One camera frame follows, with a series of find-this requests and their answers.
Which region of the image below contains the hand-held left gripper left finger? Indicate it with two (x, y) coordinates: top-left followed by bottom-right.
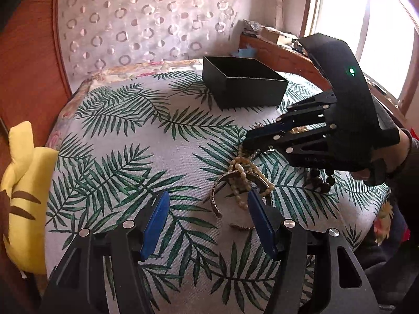
(39, 190), (171, 314)

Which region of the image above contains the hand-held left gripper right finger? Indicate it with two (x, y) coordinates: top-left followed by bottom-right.
(247, 188), (380, 314)

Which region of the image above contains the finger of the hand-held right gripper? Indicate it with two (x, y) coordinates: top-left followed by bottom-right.
(243, 126), (341, 172)
(276, 92), (338, 135)

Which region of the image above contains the patterned metal bangle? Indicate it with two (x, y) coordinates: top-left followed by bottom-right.
(211, 170), (274, 218)

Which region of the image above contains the cream pearl necklace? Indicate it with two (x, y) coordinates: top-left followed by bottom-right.
(227, 144), (274, 210)

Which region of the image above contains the black box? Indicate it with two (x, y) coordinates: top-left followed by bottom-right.
(202, 55), (289, 110)

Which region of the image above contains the person's right hand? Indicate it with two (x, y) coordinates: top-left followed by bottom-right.
(354, 127), (414, 184)

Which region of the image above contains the wooden nightstand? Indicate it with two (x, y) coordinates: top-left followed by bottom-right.
(238, 33), (332, 89)

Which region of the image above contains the leaf-printed bed sheet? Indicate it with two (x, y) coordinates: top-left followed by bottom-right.
(44, 69), (391, 314)

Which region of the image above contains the blue crumpled cloth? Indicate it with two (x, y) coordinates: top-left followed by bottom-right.
(229, 47), (260, 61)

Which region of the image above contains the pile of clutter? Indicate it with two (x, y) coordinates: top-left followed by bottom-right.
(241, 19), (306, 51)

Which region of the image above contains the wooden framed window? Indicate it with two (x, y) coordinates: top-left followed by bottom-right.
(299, 0), (419, 118)

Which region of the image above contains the cream lace curtain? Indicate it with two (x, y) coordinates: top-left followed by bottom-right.
(274, 0), (315, 38)

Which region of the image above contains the person's dark clothing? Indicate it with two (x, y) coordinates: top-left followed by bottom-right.
(355, 183), (419, 314)

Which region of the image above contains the yellow plush toy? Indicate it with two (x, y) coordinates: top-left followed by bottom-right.
(0, 121), (60, 276)

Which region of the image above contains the floral mattress cover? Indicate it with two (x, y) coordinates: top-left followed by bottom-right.
(44, 58), (395, 246)

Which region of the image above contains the wooden headboard with patterned panel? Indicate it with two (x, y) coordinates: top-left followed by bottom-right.
(0, 0), (253, 184)

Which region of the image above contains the dark wooden bead bracelet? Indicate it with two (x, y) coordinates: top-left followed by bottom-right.
(306, 167), (336, 194)

